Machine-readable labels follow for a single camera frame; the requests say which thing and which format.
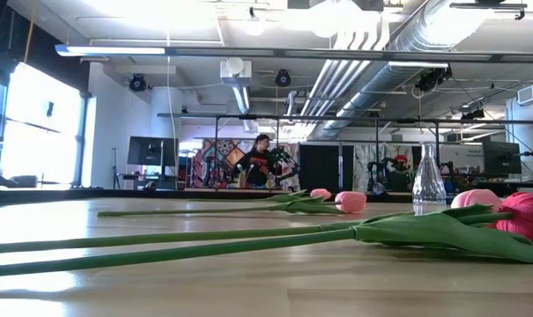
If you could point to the colourful patterned tapestry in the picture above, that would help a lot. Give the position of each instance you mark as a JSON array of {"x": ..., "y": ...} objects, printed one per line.
[{"x": 222, "y": 154}]

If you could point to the silver ventilation duct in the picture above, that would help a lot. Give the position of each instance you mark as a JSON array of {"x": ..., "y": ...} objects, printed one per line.
[{"x": 380, "y": 83}]

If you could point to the large bright window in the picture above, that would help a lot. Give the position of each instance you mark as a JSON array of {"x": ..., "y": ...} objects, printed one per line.
[{"x": 37, "y": 132}]

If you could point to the black background robot arm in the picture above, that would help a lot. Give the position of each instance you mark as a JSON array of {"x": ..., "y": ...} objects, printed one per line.
[
  {"x": 286, "y": 155},
  {"x": 374, "y": 169}
]

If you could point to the black background station frame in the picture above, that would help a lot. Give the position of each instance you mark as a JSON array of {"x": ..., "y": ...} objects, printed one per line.
[{"x": 319, "y": 117}]

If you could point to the long suspended light bar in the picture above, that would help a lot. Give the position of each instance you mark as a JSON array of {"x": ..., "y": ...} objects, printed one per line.
[{"x": 292, "y": 53}]

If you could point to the pink artificial tulip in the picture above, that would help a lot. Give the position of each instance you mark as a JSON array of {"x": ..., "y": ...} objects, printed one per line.
[
  {"x": 475, "y": 199},
  {"x": 321, "y": 193},
  {"x": 352, "y": 202}
]

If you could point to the black ceiling speaker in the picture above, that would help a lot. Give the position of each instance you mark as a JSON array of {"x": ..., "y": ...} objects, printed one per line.
[
  {"x": 138, "y": 83},
  {"x": 283, "y": 78}
]

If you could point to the clear glass vase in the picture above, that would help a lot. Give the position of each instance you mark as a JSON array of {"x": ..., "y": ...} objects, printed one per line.
[{"x": 429, "y": 185}]

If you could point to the black computer monitor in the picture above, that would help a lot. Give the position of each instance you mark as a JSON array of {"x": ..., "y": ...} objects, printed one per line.
[
  {"x": 149, "y": 151},
  {"x": 501, "y": 157}
]

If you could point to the black partition panel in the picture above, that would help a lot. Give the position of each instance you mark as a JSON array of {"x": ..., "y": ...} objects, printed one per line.
[{"x": 323, "y": 167}]

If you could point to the round white ceiling lamp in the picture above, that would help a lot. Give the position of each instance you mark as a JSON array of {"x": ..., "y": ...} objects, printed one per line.
[{"x": 254, "y": 26}]

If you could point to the white ceiling unit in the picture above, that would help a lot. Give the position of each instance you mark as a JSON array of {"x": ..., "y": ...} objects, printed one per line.
[{"x": 235, "y": 72}]

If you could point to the grey patterned cloth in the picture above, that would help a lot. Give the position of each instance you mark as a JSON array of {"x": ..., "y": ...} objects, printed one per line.
[{"x": 363, "y": 156}]

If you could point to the white ceiling pipe bundle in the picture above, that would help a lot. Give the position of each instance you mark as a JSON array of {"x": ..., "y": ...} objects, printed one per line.
[{"x": 336, "y": 75}]

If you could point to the black aluminium table frame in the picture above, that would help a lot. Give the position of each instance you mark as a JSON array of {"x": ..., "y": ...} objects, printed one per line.
[{"x": 50, "y": 194}]

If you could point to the red artificial tulip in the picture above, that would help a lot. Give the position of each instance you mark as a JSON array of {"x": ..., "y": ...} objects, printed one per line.
[{"x": 530, "y": 220}]

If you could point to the person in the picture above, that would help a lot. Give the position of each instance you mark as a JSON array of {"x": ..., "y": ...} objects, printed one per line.
[
  {"x": 258, "y": 165},
  {"x": 400, "y": 158}
]

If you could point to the black ceiling camera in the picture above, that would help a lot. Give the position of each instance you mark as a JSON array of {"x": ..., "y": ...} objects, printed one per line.
[
  {"x": 473, "y": 113},
  {"x": 431, "y": 79}
]

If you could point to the white patterned cloth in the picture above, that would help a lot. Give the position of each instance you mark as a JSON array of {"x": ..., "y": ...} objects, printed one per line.
[{"x": 294, "y": 149}]

